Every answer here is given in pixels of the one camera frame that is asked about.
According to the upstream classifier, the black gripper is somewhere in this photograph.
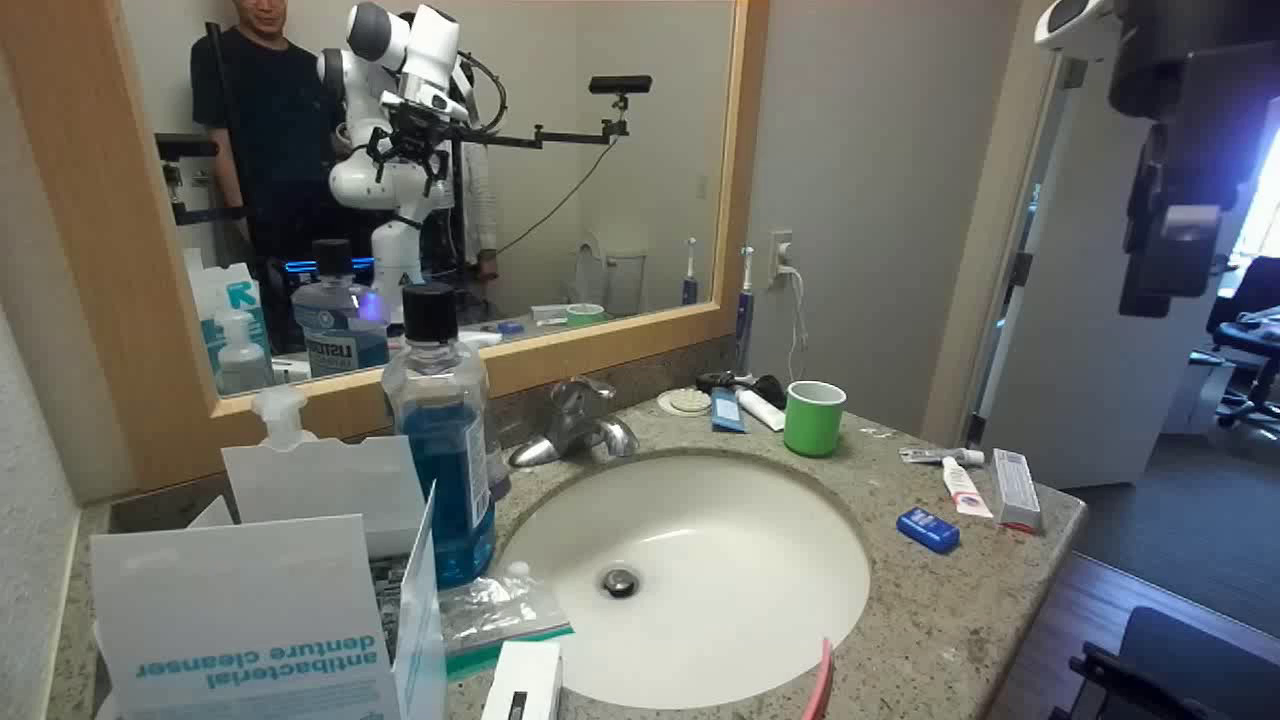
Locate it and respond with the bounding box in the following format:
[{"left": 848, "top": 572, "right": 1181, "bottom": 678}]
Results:
[{"left": 1119, "top": 125, "right": 1222, "bottom": 318}]

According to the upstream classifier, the pink toothbrush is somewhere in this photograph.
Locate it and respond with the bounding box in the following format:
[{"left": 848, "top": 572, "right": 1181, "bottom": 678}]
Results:
[{"left": 799, "top": 639, "right": 835, "bottom": 720}]

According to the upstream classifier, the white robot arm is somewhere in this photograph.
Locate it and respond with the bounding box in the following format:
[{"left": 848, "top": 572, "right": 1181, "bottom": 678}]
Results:
[{"left": 1033, "top": 0, "right": 1280, "bottom": 318}]

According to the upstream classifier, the green cup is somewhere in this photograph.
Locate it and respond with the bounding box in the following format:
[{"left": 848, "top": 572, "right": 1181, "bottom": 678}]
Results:
[{"left": 783, "top": 381, "right": 848, "bottom": 455}]

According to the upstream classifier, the black office chair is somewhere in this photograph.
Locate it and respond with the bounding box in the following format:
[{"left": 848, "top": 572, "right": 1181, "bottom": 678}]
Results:
[{"left": 1207, "top": 257, "right": 1280, "bottom": 429}]

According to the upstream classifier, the white door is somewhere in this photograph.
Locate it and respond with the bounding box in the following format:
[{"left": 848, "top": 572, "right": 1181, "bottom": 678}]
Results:
[{"left": 985, "top": 64, "right": 1212, "bottom": 489}]

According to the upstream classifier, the white toothpaste box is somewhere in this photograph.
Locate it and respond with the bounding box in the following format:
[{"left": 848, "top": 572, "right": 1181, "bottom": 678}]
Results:
[{"left": 992, "top": 449, "right": 1044, "bottom": 530}]

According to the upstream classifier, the white toothpaste tube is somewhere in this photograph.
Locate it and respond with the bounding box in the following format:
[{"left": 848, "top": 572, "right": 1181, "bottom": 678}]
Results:
[{"left": 940, "top": 455, "right": 997, "bottom": 520}]

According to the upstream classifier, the blue dental floss box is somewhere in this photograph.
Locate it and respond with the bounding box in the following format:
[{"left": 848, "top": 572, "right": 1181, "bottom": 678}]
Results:
[{"left": 895, "top": 506, "right": 958, "bottom": 557}]

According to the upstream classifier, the blue tube behind sink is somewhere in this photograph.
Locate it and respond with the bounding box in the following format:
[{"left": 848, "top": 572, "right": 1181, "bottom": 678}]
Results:
[{"left": 713, "top": 387, "right": 744, "bottom": 432}]

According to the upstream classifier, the white sink basin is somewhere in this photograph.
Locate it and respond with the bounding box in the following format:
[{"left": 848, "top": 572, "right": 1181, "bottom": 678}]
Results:
[{"left": 505, "top": 451, "right": 871, "bottom": 712}]

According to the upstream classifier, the chrome faucet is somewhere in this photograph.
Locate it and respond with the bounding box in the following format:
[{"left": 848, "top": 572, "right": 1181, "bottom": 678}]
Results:
[{"left": 509, "top": 375, "right": 635, "bottom": 468}]

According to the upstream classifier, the blue mouthwash bottle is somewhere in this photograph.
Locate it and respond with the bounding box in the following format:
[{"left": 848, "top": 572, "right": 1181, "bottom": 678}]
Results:
[{"left": 381, "top": 285, "right": 494, "bottom": 588}]

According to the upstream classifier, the clear zip bag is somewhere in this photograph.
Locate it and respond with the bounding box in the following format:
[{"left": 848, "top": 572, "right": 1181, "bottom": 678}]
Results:
[{"left": 438, "top": 559, "right": 571, "bottom": 677}]

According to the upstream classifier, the white box behind bottle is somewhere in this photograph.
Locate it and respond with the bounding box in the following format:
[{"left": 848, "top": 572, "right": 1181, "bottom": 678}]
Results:
[{"left": 223, "top": 437, "right": 423, "bottom": 557}]

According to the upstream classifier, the wood framed mirror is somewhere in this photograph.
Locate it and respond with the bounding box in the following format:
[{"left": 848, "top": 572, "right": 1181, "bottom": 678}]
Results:
[{"left": 0, "top": 0, "right": 766, "bottom": 501}]

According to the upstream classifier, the denture cleanser box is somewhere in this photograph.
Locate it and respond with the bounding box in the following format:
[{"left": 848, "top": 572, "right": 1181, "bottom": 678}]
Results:
[{"left": 91, "top": 511, "right": 442, "bottom": 720}]

